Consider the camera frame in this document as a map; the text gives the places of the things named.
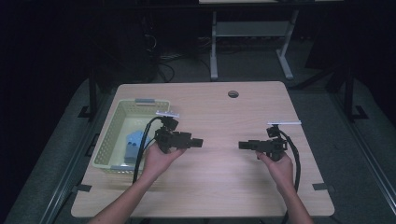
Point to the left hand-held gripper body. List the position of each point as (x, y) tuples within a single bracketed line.
[(169, 138)]

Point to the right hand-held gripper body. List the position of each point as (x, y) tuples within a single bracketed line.
[(274, 143)]

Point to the pale yellow plastic basket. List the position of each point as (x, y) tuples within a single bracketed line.
[(115, 137)]

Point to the person's left hand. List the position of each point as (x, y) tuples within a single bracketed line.
[(160, 163)]

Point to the person's right hand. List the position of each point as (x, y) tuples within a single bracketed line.
[(280, 171)]

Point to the grey table grommet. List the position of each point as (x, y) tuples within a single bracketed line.
[(233, 94)]

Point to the grey tape piece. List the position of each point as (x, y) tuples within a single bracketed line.
[(81, 188), (323, 187)]

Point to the black metal stand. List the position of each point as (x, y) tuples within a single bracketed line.
[(349, 93), (92, 93)]

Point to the metal floor rail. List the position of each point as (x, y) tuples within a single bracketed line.
[(71, 168), (367, 161)]

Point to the white metal table frame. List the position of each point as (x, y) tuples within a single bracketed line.
[(249, 29)]

